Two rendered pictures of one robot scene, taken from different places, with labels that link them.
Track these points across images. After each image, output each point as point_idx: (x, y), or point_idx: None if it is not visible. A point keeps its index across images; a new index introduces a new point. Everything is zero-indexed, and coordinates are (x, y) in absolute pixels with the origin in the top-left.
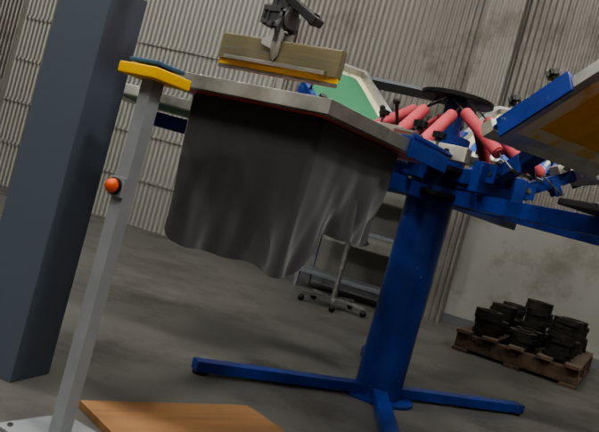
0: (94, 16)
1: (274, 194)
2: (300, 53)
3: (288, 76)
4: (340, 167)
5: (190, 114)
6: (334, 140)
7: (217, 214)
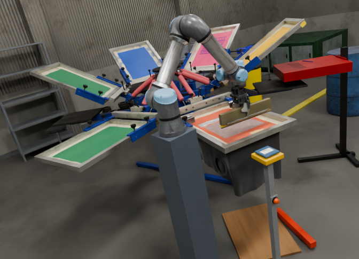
0: (193, 150)
1: None
2: (256, 107)
3: (252, 116)
4: None
5: (229, 154)
6: None
7: (255, 175)
